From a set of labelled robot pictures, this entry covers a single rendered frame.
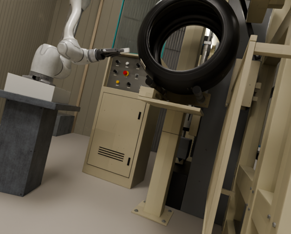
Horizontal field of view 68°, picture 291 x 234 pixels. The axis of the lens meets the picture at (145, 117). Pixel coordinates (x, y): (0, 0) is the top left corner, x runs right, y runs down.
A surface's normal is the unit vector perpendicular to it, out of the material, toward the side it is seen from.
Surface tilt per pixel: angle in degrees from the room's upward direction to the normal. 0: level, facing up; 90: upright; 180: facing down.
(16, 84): 90
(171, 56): 90
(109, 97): 90
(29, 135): 90
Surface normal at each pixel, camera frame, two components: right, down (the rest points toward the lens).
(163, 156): -0.31, -0.07
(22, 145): 0.02, 0.00
